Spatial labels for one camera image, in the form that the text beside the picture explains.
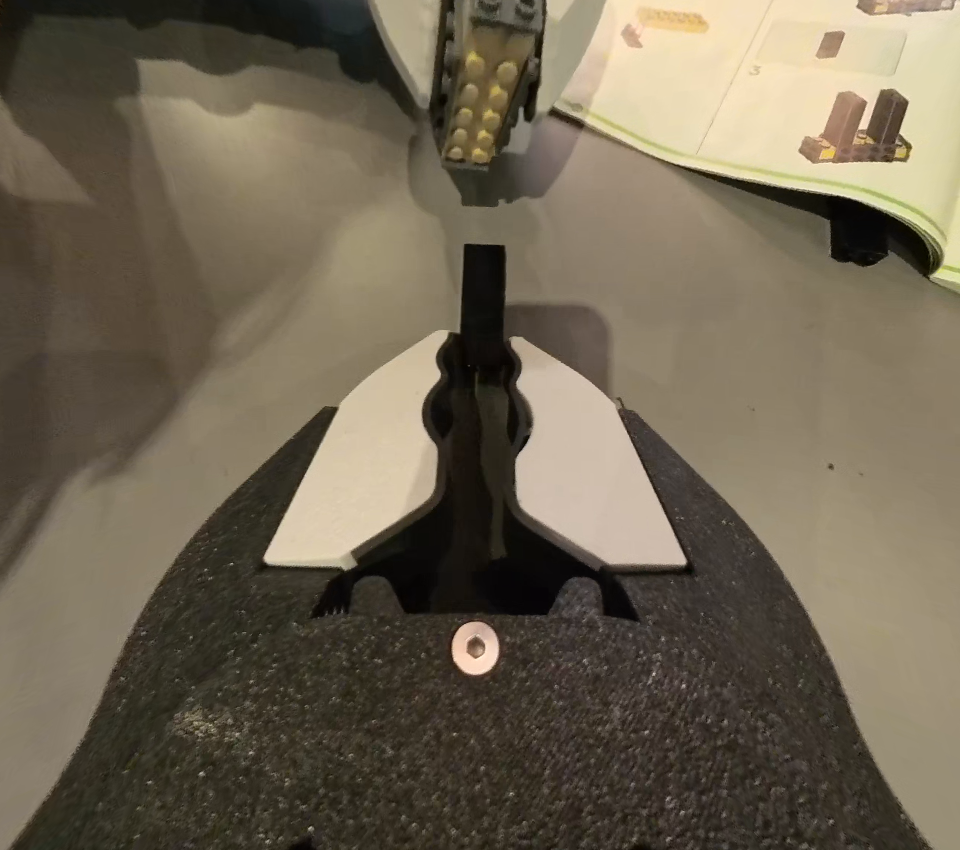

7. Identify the yellow grey brick assembly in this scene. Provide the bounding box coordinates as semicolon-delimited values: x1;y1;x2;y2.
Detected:
437;0;545;206

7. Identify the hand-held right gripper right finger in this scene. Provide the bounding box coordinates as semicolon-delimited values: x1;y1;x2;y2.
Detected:
506;334;691;573

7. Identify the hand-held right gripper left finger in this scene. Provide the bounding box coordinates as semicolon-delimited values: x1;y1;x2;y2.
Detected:
262;331;460;572

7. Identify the grey desk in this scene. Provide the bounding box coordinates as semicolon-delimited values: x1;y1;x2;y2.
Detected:
0;0;960;850

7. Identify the small black plastic piece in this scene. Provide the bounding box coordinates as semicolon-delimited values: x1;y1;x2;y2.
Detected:
827;193;900;266

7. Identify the brick instruction booklet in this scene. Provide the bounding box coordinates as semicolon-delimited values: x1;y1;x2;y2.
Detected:
549;0;960;296

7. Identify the black tall brick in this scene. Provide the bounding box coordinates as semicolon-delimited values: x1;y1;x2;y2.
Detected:
459;242;516;560

